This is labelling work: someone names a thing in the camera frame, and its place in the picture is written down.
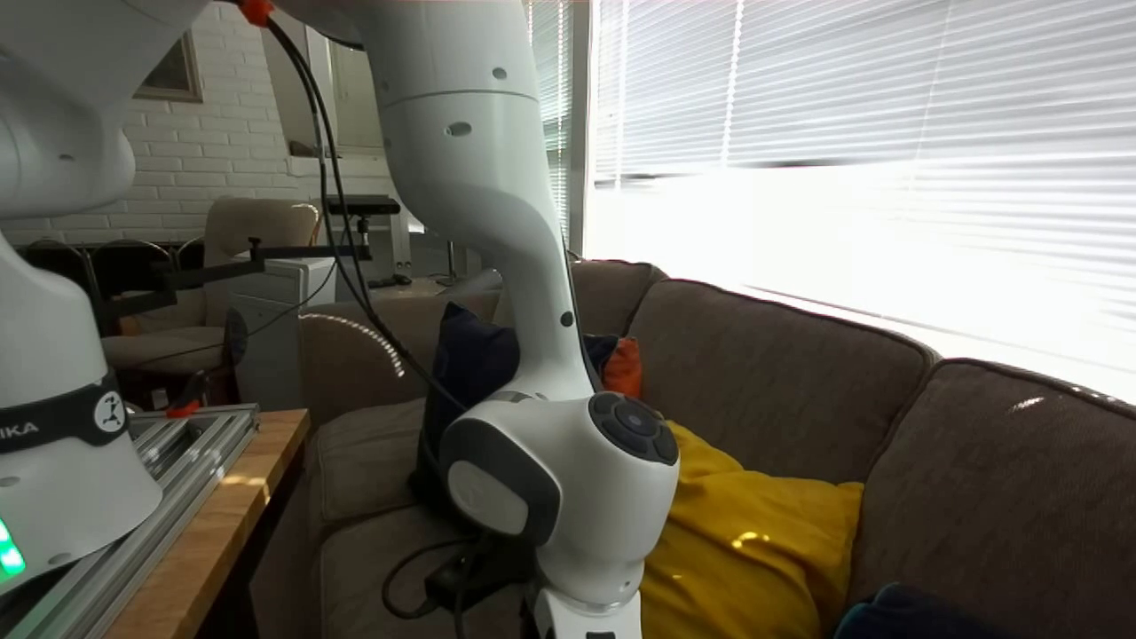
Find small dark blue pillow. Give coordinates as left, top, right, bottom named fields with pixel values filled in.
left=831, top=580, right=1011, bottom=639

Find black stool stand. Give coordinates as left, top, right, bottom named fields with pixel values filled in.
left=318, top=192, right=408, bottom=288

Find wooden table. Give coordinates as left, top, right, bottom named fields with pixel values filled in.
left=103, top=405, right=316, bottom=639

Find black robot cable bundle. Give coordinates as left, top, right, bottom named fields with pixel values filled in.
left=258, top=13, right=542, bottom=639

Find aluminium rail base frame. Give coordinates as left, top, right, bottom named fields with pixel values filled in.
left=0, top=400, right=263, bottom=639

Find grey-brown fabric sofa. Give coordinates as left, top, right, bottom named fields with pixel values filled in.
left=247, top=255, right=1136, bottom=639

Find grey box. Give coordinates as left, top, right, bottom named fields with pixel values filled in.
left=223, top=255, right=340, bottom=412

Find beige armchair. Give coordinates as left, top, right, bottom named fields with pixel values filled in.
left=98, top=195, right=330, bottom=383

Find white window blinds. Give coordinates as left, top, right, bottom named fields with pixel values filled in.
left=586, top=0, right=1136, bottom=405

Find orange pillow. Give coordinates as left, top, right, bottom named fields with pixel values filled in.
left=600, top=337, right=649, bottom=405

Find framed wall picture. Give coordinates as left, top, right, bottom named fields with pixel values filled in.
left=133, top=31, right=207, bottom=108

